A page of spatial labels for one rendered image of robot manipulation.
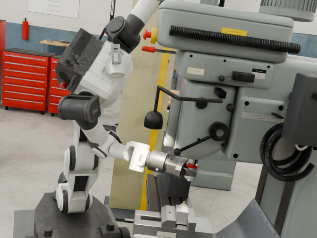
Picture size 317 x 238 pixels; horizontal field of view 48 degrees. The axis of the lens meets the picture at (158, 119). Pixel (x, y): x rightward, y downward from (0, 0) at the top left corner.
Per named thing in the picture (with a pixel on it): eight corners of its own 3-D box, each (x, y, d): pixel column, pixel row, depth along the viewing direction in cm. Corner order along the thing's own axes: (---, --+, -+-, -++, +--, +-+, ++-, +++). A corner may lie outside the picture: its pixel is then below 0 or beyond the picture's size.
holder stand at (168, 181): (166, 197, 193) (172, 163, 188) (160, 179, 214) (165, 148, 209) (187, 198, 195) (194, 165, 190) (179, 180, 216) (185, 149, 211)
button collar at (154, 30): (150, 44, 129) (152, 27, 127) (149, 42, 135) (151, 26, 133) (155, 44, 129) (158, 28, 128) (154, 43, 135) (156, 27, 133)
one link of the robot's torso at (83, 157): (64, 165, 205) (69, 86, 197) (94, 165, 212) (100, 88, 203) (68, 175, 191) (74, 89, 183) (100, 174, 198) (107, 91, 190)
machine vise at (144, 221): (131, 240, 151) (134, 217, 148) (133, 220, 166) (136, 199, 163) (211, 249, 153) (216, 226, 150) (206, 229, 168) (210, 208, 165)
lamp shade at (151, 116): (140, 123, 137) (143, 107, 135) (157, 123, 140) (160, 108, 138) (147, 129, 131) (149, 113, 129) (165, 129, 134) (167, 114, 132)
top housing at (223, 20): (157, 46, 120) (164, -3, 115) (153, 41, 145) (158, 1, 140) (289, 65, 125) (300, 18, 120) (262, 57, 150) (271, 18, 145)
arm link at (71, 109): (70, 129, 158) (58, 111, 147) (77, 112, 162) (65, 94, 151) (94, 131, 155) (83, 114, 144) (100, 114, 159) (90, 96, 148)
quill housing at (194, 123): (175, 162, 135) (188, 79, 126) (169, 143, 154) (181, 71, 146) (223, 167, 137) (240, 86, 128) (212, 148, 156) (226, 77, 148)
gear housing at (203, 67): (180, 79, 124) (184, 50, 121) (172, 69, 147) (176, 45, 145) (271, 91, 128) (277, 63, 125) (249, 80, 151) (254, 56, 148)
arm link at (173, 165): (181, 163, 141) (154, 156, 144) (178, 185, 144) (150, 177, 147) (188, 154, 153) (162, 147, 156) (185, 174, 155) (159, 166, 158)
